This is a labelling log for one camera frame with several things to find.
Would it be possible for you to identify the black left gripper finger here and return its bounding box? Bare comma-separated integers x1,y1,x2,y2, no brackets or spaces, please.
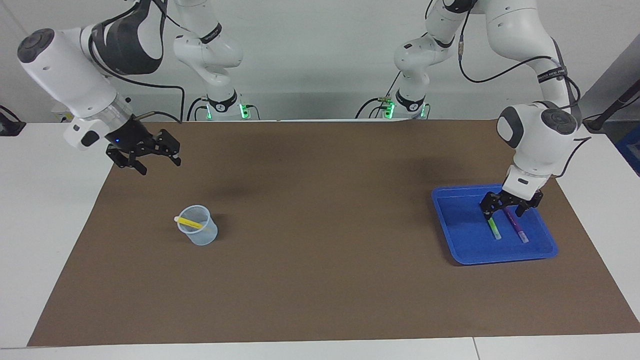
480,192,503,221
515,192,544,217

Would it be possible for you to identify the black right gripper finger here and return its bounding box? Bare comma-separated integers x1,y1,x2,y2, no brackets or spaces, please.
106,146,148,176
150,129,182,167

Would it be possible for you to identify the purple pen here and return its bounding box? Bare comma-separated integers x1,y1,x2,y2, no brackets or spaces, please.
504,207,530,245

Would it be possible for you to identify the yellow pen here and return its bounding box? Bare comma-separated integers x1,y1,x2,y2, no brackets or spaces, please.
173,215,205,230

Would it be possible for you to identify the blue plastic tray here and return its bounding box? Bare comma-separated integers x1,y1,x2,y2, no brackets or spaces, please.
431,183,559,266

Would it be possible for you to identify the white power strip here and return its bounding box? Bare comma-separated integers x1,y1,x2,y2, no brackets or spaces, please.
51,99,76,123

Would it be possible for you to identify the clear plastic cup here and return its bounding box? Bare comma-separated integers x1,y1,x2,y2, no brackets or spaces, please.
176,204,219,247

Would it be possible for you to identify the blue box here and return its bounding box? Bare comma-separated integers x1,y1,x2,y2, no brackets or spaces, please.
615,122,640,177

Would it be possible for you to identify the black clamp base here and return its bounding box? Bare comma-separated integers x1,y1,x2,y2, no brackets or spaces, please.
0,104,27,137

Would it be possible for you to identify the black stand pole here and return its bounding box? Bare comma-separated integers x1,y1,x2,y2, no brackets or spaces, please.
582,77,640,134

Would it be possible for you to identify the brown paper table mat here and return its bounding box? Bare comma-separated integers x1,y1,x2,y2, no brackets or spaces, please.
27,120,640,348

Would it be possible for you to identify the black right base cable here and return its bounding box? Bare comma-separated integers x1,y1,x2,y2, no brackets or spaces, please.
186,96,210,122

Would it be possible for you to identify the black base cable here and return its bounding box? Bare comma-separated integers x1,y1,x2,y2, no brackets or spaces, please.
354,71,404,121
186,96,210,122

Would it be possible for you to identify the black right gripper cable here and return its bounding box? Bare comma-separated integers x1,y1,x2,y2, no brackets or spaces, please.
87,0,187,124

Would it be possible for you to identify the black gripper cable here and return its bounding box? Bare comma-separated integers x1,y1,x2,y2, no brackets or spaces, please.
457,0,592,179
87,0,187,124

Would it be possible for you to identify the black right arm strap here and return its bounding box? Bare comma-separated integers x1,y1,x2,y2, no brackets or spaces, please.
199,22,224,45

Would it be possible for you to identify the black arm strap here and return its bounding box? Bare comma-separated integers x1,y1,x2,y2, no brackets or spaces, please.
537,69,569,84
199,22,224,45

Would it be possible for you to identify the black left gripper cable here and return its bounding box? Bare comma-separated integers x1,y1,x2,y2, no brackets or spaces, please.
457,0,592,179

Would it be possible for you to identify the black left arm strap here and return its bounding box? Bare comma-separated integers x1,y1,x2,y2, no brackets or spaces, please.
537,69,569,84

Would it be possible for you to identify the black left base cable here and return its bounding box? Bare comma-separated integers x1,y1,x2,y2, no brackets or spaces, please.
354,71,404,121

